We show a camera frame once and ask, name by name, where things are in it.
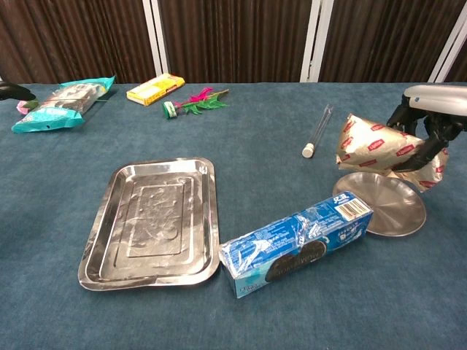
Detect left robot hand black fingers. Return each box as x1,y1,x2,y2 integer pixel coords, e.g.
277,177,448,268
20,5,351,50
0,82,37,102

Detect gold red snack packet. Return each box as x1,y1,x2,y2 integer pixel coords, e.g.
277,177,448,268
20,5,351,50
334,112,449,193

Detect green white tape roll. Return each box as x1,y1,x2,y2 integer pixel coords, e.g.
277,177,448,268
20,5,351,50
161,101,179,120

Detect teal snack bag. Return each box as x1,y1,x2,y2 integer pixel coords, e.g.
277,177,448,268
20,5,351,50
10,75,117,133

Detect round stainless steel plate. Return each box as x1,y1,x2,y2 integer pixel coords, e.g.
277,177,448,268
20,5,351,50
331,171,427,238

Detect artificial pink rose thin stem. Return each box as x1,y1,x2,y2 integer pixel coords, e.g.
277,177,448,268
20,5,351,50
16,98,110,116

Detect artificial pink flower green leaves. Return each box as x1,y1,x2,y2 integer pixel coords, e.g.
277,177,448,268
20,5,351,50
173,86,231,116

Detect brown pleated screen panel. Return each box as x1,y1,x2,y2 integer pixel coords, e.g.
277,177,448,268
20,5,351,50
319,0,467,83
158,0,313,84
0,0,156,85

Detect glass test tube white cap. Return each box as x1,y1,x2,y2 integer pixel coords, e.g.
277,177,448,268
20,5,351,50
301,104,335,159

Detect blue cookie box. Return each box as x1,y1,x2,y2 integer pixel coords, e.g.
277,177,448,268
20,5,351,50
217,190,374,300

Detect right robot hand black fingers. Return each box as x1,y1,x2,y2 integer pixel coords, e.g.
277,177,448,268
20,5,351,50
386,84,467,173

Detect white screen frame post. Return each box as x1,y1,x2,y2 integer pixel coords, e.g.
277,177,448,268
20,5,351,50
428,10,467,83
299,0,335,83
142,0,171,76

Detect rectangular stainless steel tray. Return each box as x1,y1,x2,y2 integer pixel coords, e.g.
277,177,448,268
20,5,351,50
77,156,222,292

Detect yellow flat box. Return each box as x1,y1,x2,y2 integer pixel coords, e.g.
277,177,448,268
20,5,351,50
126,72,185,107

